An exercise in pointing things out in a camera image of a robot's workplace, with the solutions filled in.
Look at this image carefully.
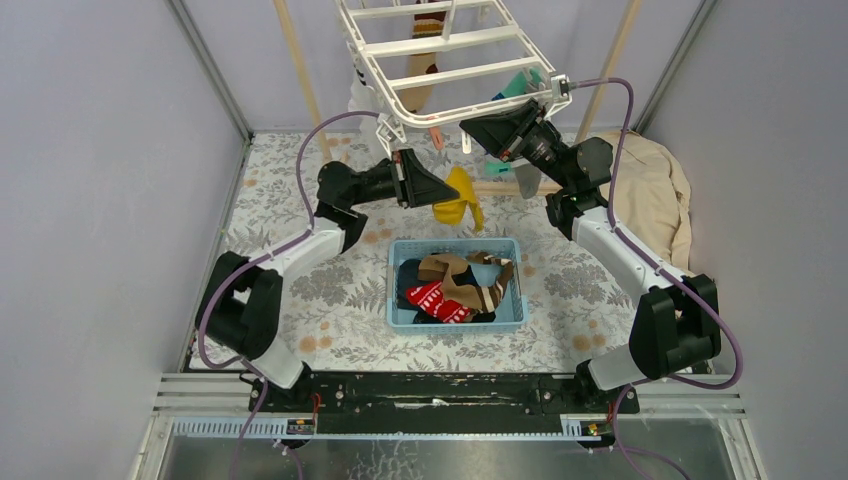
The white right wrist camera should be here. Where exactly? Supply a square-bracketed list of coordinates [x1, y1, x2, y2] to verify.
[528, 69, 572, 120]

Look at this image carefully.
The brown white striped sock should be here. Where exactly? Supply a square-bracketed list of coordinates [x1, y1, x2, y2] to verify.
[466, 251, 515, 313]

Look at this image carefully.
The maroon olive striped sock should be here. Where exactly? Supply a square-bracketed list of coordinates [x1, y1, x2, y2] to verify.
[397, 0, 448, 114]

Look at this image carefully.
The floral table mat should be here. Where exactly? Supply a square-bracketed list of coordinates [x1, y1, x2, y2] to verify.
[223, 133, 635, 372]

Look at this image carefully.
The light blue plastic basket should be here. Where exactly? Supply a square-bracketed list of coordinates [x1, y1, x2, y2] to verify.
[386, 237, 529, 335]

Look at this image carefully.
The teal patterned sock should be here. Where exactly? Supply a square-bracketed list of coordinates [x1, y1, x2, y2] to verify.
[484, 68, 545, 176]

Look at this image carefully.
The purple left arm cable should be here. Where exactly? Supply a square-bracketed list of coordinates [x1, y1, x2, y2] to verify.
[196, 110, 382, 371]

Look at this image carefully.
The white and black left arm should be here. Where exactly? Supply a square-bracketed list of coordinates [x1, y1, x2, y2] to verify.
[195, 149, 459, 411]

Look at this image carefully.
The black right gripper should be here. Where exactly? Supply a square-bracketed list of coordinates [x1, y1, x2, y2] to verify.
[459, 99, 572, 191]

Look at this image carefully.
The wooden drying rack frame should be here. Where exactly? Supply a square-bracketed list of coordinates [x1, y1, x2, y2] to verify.
[272, 0, 643, 196]

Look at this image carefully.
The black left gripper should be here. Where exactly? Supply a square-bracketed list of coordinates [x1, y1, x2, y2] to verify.
[345, 145, 456, 207]

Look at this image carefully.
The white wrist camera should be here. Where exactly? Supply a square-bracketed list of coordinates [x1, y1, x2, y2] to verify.
[375, 113, 407, 156]
[528, 69, 572, 120]

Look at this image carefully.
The red white dotted sock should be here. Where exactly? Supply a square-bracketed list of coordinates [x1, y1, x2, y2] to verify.
[405, 281, 474, 324]

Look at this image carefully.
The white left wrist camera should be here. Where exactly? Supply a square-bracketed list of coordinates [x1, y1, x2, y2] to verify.
[375, 113, 407, 156]

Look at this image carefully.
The brown tan sock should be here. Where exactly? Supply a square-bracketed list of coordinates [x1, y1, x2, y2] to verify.
[417, 252, 497, 313]

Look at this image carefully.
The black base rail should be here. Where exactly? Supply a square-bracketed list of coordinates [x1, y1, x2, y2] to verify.
[291, 370, 641, 439]

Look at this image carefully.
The navy blue sock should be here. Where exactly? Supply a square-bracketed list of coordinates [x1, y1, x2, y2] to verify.
[395, 259, 425, 311]

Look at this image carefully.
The beige cloth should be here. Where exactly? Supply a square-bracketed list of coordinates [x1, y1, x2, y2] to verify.
[614, 132, 693, 275]

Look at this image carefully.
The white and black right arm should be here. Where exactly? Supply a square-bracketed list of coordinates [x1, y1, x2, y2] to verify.
[460, 99, 721, 412]

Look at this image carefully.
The yellow sock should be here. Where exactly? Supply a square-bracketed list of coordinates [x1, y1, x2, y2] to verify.
[432, 167, 484, 232]

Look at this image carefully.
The white black striped sock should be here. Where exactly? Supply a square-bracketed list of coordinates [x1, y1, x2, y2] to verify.
[346, 42, 391, 160]

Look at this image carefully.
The white plastic clip hanger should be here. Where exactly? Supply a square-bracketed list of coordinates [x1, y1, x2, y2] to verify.
[334, 1, 562, 129]

